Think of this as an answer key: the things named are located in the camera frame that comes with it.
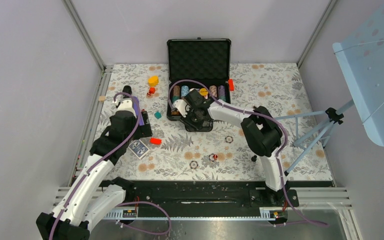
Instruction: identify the black poker chip case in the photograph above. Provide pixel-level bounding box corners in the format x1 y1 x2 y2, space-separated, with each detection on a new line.
167 38 232 104

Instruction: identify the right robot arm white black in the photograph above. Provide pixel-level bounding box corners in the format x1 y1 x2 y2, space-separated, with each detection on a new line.
173 89 287 206

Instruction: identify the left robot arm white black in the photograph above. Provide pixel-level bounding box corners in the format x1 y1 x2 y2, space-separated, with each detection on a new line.
36 110 153 240

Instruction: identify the yellow dealer button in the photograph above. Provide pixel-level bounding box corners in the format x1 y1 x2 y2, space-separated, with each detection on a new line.
199 88 209 98

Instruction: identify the brown chip stack far left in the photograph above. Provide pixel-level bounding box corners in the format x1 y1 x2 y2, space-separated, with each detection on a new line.
171 85 181 116

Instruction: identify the blue playing card deck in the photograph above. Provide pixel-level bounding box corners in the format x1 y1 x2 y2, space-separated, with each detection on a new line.
128 139 150 159

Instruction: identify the purple chip stack far right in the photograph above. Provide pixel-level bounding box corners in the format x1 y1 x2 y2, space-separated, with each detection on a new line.
217 85 227 102

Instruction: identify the black microphone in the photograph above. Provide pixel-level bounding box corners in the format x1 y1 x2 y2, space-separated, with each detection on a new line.
122 85 133 96

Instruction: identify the teal small cube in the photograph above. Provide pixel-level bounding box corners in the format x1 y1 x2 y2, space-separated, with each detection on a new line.
154 111 162 119

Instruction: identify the red rectangular block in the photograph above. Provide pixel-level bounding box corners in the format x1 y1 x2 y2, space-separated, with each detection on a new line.
149 137 162 145

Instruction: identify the red block beside case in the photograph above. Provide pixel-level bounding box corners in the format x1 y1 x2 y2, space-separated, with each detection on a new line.
228 78 235 92

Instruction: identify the poker chip right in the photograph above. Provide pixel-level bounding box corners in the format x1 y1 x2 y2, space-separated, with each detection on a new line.
224 135 234 144

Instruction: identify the small red cube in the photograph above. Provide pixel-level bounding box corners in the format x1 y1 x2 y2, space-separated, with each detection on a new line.
148 87 156 95

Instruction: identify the poker chip with die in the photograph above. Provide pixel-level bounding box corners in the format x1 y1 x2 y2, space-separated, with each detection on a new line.
209 154 218 162

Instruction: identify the floral table mat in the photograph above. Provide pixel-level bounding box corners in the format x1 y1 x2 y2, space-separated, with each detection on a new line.
95 63 332 181

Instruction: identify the yellow cylinder block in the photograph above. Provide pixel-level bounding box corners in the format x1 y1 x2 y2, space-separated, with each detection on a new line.
147 75 159 88

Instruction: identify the poker chip left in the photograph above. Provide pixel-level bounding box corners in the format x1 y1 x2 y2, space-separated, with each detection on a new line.
189 160 199 169

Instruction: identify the light blue tripod stand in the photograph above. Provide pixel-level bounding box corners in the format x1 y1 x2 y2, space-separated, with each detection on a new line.
276 99 355 175

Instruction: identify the light blue perforated panel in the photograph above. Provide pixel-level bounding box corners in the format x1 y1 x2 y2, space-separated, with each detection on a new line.
332 4 384 147

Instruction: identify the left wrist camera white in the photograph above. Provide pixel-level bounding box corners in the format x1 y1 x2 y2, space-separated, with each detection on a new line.
113 98 135 114

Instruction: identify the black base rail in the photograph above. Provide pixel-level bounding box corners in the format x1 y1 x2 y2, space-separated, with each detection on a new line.
71 177 301 219

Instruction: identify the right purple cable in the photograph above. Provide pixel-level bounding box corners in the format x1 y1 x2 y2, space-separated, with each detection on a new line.
167 79 329 229

